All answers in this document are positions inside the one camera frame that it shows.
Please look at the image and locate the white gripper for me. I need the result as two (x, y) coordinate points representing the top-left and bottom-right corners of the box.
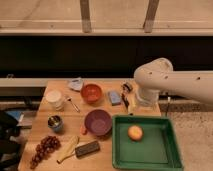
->
(127, 88), (159, 114)

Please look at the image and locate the red yellow apple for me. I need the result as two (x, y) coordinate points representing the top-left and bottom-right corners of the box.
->
(128, 125), (143, 141)

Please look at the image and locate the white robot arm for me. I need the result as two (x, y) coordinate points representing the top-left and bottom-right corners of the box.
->
(127, 58), (213, 114)

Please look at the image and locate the white paper cup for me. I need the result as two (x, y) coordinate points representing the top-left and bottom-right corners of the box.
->
(45, 90), (64, 111)

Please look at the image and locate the blue sponge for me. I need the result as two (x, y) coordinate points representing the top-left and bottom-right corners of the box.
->
(108, 91), (121, 106)

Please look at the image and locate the purple bowl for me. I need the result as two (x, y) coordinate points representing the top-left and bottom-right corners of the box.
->
(84, 109), (112, 136)

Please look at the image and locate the green plastic tray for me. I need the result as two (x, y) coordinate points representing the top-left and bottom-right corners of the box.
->
(112, 115), (184, 171)

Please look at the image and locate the orange bowl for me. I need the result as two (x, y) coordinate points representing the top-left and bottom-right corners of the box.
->
(80, 84), (102, 104)

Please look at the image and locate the small orange carrot piece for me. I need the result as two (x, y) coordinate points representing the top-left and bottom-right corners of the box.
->
(80, 125), (87, 135)

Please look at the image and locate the metal spoon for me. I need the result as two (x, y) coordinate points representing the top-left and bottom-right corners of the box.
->
(65, 96), (80, 113)

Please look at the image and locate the dark grey sponge block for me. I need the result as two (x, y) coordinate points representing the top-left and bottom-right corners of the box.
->
(75, 141), (100, 158)

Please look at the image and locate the yellow banana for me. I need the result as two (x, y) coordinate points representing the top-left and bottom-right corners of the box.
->
(57, 135), (79, 164)

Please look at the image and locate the bunch of red grapes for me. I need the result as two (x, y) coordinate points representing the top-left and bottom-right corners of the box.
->
(30, 136), (61, 169)

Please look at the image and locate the dark chair at left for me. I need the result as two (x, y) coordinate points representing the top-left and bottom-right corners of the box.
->
(0, 110), (21, 171)

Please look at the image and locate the right metal window post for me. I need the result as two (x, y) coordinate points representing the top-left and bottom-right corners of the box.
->
(143, 0), (160, 33)

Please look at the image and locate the metal window post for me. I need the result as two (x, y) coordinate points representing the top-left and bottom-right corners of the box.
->
(143, 0), (160, 33)
(80, 0), (92, 33)

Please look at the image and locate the left metal window post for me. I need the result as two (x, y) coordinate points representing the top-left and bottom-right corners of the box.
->
(80, 0), (92, 33)

